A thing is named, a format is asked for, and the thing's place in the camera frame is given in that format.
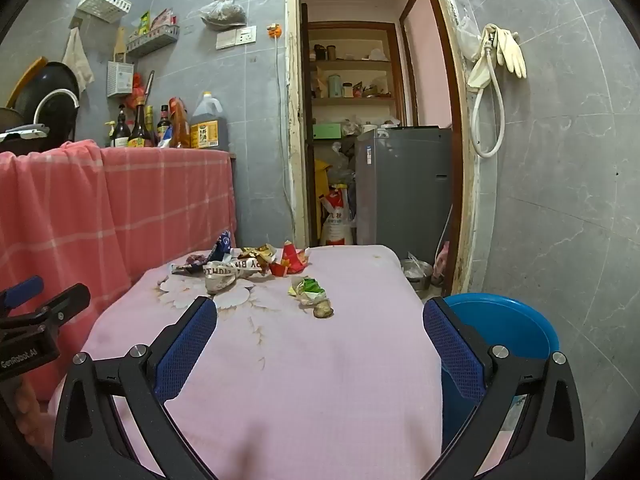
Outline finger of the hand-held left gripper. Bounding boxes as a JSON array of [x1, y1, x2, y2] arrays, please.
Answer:
[[0, 283, 92, 333], [0, 275, 45, 311]]

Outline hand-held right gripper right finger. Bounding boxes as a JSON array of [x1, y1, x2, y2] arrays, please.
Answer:
[[422, 296, 587, 480]]

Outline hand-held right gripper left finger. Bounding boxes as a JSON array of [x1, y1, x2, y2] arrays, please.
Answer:
[[52, 296, 218, 480]]

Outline blue plastic basin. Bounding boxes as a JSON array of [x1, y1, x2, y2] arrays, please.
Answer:
[[440, 292, 561, 456]]

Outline red paper carton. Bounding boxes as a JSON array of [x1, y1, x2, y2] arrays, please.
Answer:
[[269, 241, 302, 277]]

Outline white lettered crumpled wrapper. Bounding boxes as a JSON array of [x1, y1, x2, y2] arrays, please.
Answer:
[[204, 259, 266, 295]]

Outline dark purple crumpled wrapper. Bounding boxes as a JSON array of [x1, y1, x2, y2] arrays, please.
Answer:
[[171, 254, 211, 275]]

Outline metal pot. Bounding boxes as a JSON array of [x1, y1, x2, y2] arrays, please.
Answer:
[[400, 252, 433, 291]]

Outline pink plastic bag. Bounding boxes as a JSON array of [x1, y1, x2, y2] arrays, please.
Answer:
[[432, 242, 451, 281]]

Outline blue crumpled wrapper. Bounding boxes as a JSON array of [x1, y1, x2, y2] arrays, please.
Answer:
[[212, 231, 233, 261]]

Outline red plaid cloth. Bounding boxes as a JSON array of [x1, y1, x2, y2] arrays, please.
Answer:
[[0, 140, 238, 401]]

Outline yellow brown crumpled wrapper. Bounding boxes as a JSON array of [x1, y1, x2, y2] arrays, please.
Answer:
[[240, 244, 278, 267]]

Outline pink floral tablecloth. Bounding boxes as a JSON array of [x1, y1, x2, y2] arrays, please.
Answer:
[[65, 245, 443, 480]]

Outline green yellow crumpled wrapper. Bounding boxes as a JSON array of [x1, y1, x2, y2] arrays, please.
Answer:
[[289, 276, 328, 308]]

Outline grey washing machine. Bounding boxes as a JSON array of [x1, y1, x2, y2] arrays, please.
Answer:
[[355, 126, 453, 263]]

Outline white red sack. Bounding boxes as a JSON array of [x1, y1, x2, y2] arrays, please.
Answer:
[[320, 184, 357, 247]]

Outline black pan with steel rim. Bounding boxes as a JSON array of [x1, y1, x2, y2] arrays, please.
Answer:
[[32, 88, 81, 153]]

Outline tall dark sauce bottle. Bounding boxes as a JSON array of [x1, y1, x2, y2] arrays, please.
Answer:
[[127, 97, 153, 148]]

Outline wooden cutting board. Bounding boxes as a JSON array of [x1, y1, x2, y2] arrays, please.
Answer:
[[5, 57, 48, 108]]

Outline black wok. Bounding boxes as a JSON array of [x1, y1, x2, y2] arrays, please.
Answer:
[[10, 61, 81, 126]]

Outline orange plastic bottle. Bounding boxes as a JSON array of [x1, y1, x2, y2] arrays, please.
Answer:
[[169, 97, 192, 149]]

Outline cooking oil jug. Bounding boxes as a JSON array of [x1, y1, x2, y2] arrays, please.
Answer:
[[190, 91, 230, 150]]

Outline white utensil holder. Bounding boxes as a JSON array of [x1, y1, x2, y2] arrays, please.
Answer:
[[106, 61, 135, 97]]

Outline beige towel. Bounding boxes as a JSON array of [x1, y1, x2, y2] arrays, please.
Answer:
[[62, 27, 95, 96]]

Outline cream rubber glove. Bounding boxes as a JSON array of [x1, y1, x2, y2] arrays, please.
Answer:
[[494, 27, 527, 79], [467, 23, 497, 92]]

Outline wooden shelf unit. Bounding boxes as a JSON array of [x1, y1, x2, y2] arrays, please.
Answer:
[[306, 21, 401, 126]]

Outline clear plastic bag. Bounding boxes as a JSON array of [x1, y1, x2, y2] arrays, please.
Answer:
[[457, 15, 482, 61]]

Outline hanging plastic bag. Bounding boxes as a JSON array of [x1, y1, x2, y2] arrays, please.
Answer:
[[199, 0, 248, 28]]

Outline wooden door frame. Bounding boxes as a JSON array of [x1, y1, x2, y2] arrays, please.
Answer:
[[285, 0, 481, 296]]

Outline grey wall shelf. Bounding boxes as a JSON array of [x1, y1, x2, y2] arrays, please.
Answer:
[[126, 25, 181, 58]]

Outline white cable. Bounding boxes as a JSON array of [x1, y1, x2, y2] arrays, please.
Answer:
[[274, 37, 297, 221]]

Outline white plastic wall basket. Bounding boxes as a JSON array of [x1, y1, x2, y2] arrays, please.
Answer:
[[76, 0, 132, 24]]

